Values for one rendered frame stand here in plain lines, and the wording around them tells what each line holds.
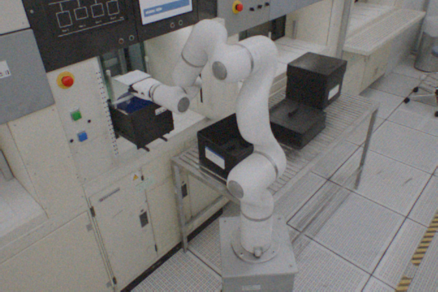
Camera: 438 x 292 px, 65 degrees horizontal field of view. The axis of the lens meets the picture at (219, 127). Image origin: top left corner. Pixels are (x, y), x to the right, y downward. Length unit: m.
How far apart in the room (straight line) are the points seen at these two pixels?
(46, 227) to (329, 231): 1.74
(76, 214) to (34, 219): 0.18
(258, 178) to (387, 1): 3.56
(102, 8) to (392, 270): 2.13
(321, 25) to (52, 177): 2.31
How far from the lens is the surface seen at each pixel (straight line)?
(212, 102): 1.89
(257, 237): 1.33
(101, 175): 1.67
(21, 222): 1.62
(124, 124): 1.54
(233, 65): 0.92
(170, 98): 1.31
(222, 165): 1.67
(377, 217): 2.75
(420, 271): 2.55
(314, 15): 3.07
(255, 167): 1.11
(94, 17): 1.41
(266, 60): 1.01
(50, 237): 1.70
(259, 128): 1.05
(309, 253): 2.41
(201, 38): 1.06
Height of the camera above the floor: 1.88
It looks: 33 degrees down
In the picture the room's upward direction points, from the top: 2 degrees counter-clockwise
